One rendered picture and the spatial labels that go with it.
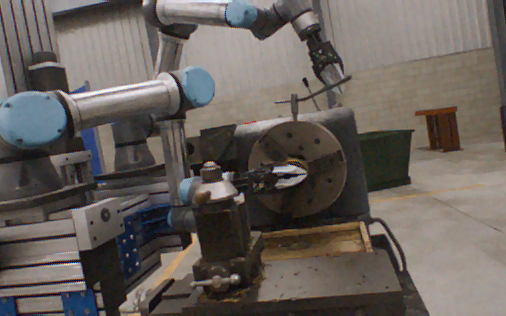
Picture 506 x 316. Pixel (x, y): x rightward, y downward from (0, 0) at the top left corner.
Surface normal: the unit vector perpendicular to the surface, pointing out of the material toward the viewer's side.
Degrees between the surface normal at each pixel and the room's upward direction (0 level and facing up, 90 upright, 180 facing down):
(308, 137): 90
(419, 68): 90
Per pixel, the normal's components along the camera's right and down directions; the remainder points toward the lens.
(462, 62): -0.07, 0.07
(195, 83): 0.75, -0.11
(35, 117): 0.56, -0.04
